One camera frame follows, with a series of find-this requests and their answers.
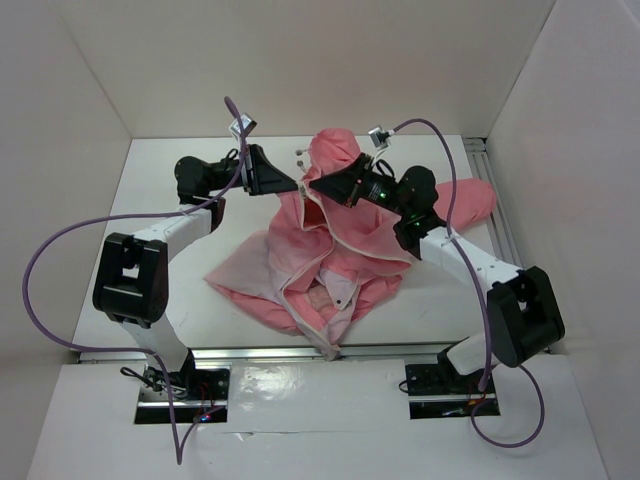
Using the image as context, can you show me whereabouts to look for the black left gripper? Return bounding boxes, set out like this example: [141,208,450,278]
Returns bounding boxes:
[207,144,299,197]

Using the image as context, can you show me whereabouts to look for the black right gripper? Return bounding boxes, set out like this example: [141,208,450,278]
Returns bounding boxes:
[310,152,410,218]

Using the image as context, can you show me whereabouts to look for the pink zip-up jacket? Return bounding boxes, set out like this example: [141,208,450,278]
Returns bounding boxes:
[203,126,496,362]

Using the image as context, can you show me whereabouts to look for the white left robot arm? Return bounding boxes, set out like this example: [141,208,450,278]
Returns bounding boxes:
[92,144,297,399]

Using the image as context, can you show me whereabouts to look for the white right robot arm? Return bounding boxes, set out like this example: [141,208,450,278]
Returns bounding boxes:
[310,154,565,392]

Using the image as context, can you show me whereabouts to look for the aluminium right side rails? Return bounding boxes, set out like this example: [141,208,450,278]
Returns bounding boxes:
[461,135,526,271]

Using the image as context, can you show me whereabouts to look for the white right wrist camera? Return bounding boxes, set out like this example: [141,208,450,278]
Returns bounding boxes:
[368,126,395,159]

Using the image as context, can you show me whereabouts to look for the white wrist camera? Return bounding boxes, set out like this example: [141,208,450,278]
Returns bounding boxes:
[368,126,395,159]
[228,113,257,140]

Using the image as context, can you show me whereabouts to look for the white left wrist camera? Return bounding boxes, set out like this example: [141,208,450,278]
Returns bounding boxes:
[228,113,257,140]

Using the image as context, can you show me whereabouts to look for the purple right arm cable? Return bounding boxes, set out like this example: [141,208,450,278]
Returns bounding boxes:
[389,117,547,447]

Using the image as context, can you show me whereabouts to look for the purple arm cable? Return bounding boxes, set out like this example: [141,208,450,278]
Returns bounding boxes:
[389,117,547,447]
[21,96,254,465]

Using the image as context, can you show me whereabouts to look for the aluminium front rail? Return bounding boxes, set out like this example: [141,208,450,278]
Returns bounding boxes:
[78,342,448,364]

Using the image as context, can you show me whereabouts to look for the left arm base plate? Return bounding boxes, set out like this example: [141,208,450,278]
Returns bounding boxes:
[120,366,231,425]

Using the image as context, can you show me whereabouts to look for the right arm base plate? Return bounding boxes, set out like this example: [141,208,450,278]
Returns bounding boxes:
[398,364,500,420]

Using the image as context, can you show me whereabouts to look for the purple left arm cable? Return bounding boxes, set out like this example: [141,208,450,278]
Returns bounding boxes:
[21,96,254,465]

